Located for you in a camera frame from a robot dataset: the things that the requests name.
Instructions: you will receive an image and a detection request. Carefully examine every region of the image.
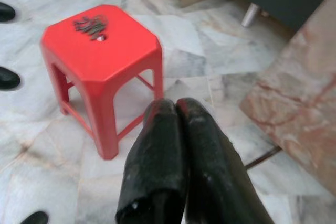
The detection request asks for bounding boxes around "marble pattern table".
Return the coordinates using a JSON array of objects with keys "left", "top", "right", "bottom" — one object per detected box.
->
[{"left": 239, "top": 0, "right": 336, "bottom": 196}]

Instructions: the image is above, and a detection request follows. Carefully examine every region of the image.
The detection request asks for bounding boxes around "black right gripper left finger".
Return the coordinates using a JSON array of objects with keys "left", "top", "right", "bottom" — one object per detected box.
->
[{"left": 114, "top": 98, "right": 190, "bottom": 224}]

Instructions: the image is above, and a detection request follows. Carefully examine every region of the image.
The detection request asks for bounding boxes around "red plastic stool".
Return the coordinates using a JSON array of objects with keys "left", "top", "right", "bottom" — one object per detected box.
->
[{"left": 40, "top": 4, "right": 164, "bottom": 161}]

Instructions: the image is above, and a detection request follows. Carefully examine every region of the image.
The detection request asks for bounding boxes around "white console leg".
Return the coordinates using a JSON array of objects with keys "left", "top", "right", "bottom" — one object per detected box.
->
[{"left": 241, "top": 2, "right": 261, "bottom": 28}]

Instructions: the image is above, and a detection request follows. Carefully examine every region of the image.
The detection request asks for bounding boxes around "key bunch with purple carabiner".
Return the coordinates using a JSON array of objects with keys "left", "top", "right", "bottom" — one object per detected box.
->
[{"left": 72, "top": 15, "right": 110, "bottom": 41}]

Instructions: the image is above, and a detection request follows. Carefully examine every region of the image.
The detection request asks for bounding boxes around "black shoe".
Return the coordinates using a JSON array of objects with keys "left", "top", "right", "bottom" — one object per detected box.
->
[
  {"left": 0, "top": 2, "right": 16, "bottom": 23},
  {"left": 0, "top": 66, "right": 21, "bottom": 90}
]

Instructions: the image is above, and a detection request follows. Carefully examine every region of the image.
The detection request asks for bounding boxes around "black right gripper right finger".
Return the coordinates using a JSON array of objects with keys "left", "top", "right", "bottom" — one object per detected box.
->
[{"left": 175, "top": 97, "right": 266, "bottom": 224}]

